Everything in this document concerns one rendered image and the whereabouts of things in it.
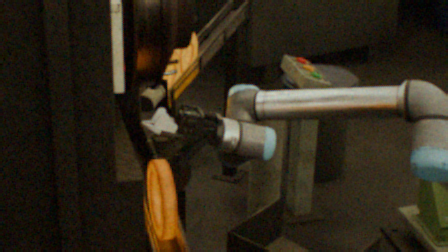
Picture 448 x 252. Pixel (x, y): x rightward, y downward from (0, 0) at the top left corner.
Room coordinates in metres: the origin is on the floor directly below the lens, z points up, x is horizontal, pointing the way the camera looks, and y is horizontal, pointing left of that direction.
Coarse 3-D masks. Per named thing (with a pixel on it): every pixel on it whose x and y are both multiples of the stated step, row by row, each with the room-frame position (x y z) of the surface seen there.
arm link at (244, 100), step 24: (240, 96) 2.16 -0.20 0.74; (264, 96) 2.12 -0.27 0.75; (288, 96) 2.09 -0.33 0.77; (312, 96) 2.05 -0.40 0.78; (336, 96) 2.02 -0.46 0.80; (360, 96) 1.99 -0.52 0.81; (384, 96) 1.96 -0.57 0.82; (408, 96) 1.91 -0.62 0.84; (432, 96) 1.89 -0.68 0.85; (240, 120) 2.10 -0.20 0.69; (408, 120) 1.91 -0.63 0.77
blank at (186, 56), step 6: (192, 42) 2.59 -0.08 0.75; (192, 48) 2.59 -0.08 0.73; (180, 54) 2.50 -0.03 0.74; (186, 54) 2.60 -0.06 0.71; (192, 54) 2.59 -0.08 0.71; (180, 60) 2.50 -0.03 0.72; (186, 60) 2.58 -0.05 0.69; (192, 60) 2.59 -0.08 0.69; (180, 66) 2.50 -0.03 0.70; (186, 66) 2.54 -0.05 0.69; (180, 72) 2.51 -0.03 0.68
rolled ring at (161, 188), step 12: (156, 168) 1.58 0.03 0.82; (168, 168) 1.58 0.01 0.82; (156, 180) 1.56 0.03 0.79; (168, 180) 1.55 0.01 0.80; (156, 192) 1.65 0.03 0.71; (168, 192) 1.52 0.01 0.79; (156, 204) 1.64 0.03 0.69; (168, 204) 1.51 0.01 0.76; (156, 216) 1.61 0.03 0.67; (168, 216) 1.50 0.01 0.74; (156, 228) 1.58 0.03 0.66; (168, 228) 1.51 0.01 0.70
